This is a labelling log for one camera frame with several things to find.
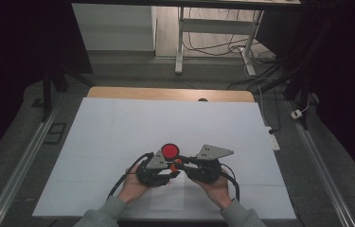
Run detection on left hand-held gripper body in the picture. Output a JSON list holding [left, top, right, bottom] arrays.
[[135, 149, 171, 188]]

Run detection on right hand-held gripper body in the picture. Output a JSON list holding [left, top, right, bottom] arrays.
[[188, 144, 235, 184]]

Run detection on round red ink pad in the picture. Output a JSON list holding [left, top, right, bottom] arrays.
[[160, 143, 181, 162]]

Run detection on white paper sheet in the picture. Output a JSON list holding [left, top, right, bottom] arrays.
[[150, 171, 186, 212]]

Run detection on person's right hand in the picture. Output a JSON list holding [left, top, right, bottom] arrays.
[[193, 169, 232, 211]]

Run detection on person's left hand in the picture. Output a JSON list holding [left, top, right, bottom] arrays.
[[116, 171, 164, 205]]

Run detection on white power strip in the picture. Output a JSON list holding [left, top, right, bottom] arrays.
[[265, 126, 281, 151]]

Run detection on wooden table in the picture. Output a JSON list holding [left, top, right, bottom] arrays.
[[87, 86, 256, 103]]

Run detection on black floor socket plate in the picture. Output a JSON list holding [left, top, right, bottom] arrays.
[[44, 122, 68, 145]]

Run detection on black metal stand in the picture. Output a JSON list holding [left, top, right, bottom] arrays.
[[41, 60, 96, 122], [254, 12, 340, 131]]

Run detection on white cabinet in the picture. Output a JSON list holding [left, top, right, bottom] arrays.
[[71, 3, 157, 52]]

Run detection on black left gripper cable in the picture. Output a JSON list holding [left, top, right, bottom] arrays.
[[106, 151, 155, 201]]

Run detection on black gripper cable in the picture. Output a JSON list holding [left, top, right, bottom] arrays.
[[106, 151, 155, 201], [219, 163, 241, 202]]

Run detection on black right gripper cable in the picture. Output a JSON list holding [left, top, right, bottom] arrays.
[[219, 163, 241, 202]]

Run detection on aluminium floor rail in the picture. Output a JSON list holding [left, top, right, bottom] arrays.
[[287, 100, 355, 227], [0, 105, 60, 227]]

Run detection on black floor cables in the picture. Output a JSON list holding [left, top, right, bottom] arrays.
[[183, 8, 278, 91]]

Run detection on white desk frame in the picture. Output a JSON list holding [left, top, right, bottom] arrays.
[[174, 6, 264, 77]]

